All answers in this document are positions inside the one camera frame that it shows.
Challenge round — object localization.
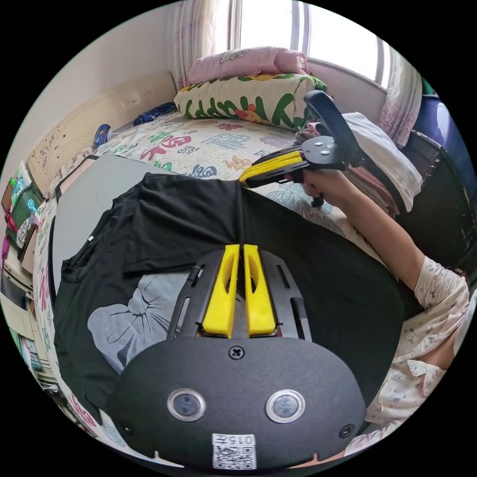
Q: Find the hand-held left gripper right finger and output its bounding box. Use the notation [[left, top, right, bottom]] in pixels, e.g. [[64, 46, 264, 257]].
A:
[[243, 244, 276, 339]]

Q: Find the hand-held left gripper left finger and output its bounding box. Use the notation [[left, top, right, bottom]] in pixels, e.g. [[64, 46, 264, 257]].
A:
[[202, 244, 240, 339]]

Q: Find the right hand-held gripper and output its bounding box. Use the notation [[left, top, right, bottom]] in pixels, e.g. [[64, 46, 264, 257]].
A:
[[238, 135, 365, 189]]

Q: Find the black t-shirt with grey bow print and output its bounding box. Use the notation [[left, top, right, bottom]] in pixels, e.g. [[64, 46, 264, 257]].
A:
[[53, 172, 426, 424]]

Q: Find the person's right forearm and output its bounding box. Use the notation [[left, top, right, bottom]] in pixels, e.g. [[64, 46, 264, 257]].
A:
[[335, 188, 430, 301]]

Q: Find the person's right hand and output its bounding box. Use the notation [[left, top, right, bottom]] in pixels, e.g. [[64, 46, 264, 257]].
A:
[[303, 169, 357, 210]]

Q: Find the bed with printed quilt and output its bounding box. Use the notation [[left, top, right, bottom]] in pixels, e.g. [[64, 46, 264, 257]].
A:
[[24, 71, 412, 461]]

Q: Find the rolled blanket with green print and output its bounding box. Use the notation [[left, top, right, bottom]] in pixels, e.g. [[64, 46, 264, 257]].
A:
[[174, 73, 329, 132]]

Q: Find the pile of clothes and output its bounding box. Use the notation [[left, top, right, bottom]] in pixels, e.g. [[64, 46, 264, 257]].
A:
[[293, 111, 424, 218]]

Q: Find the pink pillow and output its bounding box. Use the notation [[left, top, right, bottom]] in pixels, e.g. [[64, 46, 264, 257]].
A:
[[187, 46, 311, 85]]

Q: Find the dark blue cloth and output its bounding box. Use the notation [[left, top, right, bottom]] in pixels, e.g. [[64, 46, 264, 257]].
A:
[[133, 103, 176, 127]]

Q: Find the pink patterned curtain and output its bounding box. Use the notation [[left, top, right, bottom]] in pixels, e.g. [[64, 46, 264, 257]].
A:
[[375, 47, 426, 149], [172, 0, 240, 87]]

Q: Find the window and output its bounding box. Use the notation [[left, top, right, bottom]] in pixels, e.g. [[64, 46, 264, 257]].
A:
[[230, 0, 397, 91]]

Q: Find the grey folding board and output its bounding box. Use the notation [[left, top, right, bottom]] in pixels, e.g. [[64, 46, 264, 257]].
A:
[[48, 154, 189, 295]]

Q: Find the black chair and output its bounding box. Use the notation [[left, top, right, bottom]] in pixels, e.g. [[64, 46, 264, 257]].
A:
[[390, 129, 475, 275]]

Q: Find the blue toy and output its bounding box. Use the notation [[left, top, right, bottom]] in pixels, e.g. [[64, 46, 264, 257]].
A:
[[92, 124, 113, 148]]

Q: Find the bedside cabinet with clutter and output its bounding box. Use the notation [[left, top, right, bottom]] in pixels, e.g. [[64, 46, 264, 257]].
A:
[[0, 159, 50, 392]]

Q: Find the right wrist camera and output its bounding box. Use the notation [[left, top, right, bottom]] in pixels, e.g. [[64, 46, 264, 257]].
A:
[[303, 90, 365, 166]]

